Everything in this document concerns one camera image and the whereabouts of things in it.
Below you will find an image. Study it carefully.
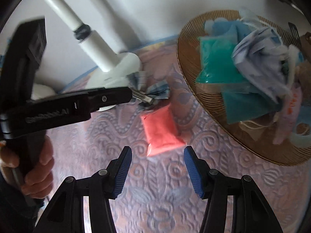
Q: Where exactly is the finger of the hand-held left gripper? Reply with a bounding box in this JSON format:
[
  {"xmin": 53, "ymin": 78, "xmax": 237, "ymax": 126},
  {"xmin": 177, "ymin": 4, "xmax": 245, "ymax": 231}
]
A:
[{"xmin": 87, "ymin": 86, "xmax": 134, "ymax": 114}]

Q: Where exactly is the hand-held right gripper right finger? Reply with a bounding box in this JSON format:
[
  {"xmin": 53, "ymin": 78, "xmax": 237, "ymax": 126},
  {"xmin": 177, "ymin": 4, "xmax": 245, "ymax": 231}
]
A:
[{"xmin": 183, "ymin": 146, "xmax": 284, "ymax": 233}]

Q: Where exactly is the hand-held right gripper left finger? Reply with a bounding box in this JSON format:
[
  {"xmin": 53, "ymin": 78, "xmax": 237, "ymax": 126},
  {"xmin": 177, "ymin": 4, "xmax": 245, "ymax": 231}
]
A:
[{"xmin": 33, "ymin": 146, "xmax": 133, "ymax": 233}]

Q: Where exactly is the plaid bow hair clip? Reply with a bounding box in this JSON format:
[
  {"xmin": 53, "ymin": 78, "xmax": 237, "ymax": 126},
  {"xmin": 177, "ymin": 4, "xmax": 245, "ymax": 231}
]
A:
[{"xmin": 127, "ymin": 71, "xmax": 171, "ymax": 114}]

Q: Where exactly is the red packet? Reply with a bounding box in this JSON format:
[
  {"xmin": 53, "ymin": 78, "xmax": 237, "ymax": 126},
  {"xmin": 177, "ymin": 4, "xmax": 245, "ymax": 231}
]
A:
[{"xmin": 140, "ymin": 101, "xmax": 185, "ymax": 157}]

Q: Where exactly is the teal cloth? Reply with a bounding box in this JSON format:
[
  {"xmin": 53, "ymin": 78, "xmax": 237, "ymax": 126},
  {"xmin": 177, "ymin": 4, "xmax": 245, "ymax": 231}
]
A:
[{"xmin": 222, "ymin": 84, "xmax": 277, "ymax": 125}]

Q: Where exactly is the brown wicker basket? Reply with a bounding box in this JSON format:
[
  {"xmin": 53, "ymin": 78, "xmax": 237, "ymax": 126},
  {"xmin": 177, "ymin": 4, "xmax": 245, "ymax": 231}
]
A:
[{"xmin": 176, "ymin": 9, "xmax": 311, "ymax": 167}]

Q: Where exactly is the green packet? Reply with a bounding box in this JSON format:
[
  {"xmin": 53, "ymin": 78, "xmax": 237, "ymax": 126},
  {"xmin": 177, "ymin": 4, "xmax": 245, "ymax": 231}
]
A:
[{"xmin": 195, "ymin": 35, "xmax": 247, "ymax": 86}]

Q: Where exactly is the clear plastic wrapper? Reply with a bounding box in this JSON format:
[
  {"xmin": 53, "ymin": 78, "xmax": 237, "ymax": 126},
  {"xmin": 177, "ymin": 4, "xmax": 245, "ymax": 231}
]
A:
[{"xmin": 232, "ymin": 27, "xmax": 292, "ymax": 103}]

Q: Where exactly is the person's left forearm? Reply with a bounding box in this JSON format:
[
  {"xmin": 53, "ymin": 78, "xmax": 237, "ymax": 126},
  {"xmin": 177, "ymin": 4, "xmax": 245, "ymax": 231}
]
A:
[{"xmin": 0, "ymin": 172, "xmax": 40, "ymax": 233}]

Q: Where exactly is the person's left hand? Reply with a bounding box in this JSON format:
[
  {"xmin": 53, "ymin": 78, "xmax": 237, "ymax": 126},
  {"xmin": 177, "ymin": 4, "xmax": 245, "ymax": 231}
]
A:
[{"xmin": 0, "ymin": 135, "xmax": 55, "ymax": 199}]

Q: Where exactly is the pink embossed blanket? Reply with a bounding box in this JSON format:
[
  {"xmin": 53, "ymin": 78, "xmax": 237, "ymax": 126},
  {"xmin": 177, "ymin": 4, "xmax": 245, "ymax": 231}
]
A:
[{"xmin": 46, "ymin": 36, "xmax": 311, "ymax": 233}]

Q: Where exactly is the white desk lamp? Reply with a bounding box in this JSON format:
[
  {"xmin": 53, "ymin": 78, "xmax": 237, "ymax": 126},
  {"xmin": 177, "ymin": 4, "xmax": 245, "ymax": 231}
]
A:
[{"xmin": 31, "ymin": 0, "xmax": 142, "ymax": 112}]

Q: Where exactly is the white cord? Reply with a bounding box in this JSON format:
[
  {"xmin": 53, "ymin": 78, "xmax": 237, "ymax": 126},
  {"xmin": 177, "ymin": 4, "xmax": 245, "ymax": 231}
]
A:
[{"xmin": 239, "ymin": 118, "xmax": 273, "ymax": 130}]

